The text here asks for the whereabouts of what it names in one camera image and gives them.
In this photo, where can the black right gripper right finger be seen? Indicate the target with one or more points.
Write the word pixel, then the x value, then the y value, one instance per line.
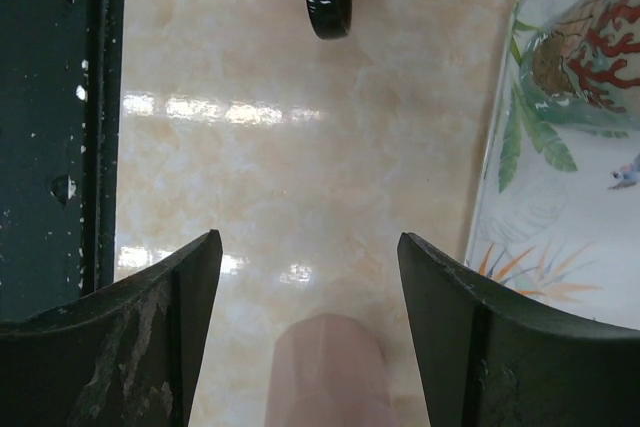
pixel 488 356

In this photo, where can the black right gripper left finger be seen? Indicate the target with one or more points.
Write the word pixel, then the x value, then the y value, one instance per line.
pixel 129 354

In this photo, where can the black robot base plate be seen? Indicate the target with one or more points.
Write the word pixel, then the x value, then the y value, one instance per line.
pixel 61 65

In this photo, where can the pale pink faceted mug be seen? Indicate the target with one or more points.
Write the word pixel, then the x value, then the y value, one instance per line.
pixel 328 370

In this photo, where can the floral white serving tray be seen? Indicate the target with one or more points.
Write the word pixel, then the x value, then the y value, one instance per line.
pixel 550 220

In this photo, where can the cream floral mug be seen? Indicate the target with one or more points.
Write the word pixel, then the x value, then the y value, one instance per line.
pixel 582 69

